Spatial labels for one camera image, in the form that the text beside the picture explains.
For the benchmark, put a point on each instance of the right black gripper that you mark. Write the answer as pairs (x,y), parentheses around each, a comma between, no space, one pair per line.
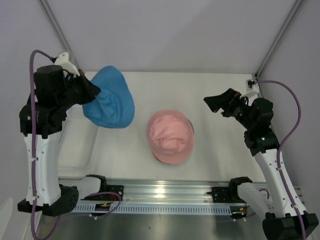
(223,100)

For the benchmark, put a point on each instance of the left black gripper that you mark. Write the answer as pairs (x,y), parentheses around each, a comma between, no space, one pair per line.
(91,90)

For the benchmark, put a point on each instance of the blue bucket hat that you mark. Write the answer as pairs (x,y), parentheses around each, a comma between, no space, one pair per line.
(114,106)

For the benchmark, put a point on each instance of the pink bucket hat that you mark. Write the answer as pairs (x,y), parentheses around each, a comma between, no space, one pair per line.
(170,136)

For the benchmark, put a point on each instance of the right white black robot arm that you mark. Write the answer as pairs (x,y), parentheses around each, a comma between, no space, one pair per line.
(283,215)

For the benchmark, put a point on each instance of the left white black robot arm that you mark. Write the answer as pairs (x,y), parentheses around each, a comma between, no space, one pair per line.
(42,132)

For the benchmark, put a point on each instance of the white plastic basket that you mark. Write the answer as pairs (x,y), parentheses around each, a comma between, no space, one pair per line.
(76,144)

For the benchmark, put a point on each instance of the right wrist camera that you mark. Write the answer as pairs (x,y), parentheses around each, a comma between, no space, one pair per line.
(252,89)

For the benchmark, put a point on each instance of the left aluminium frame post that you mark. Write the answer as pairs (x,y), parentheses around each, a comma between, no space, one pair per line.
(56,28)

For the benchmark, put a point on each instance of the aluminium frame post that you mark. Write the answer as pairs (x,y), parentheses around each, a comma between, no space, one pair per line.
(56,28)
(284,29)

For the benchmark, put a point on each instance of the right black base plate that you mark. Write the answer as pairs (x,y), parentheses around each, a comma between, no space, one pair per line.
(225,195)

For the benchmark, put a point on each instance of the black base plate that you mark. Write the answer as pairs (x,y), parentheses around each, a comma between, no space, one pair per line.
(225,195)
(111,193)

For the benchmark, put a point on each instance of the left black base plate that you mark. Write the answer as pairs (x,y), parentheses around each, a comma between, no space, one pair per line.
(111,193)

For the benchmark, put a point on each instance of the aluminium mounting rail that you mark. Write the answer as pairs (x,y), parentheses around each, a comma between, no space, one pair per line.
(166,192)

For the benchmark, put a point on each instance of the white slotted cable duct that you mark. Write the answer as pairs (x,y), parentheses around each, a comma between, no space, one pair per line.
(153,209)

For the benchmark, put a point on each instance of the right aluminium frame post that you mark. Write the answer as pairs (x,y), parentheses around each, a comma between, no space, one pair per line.
(284,29)

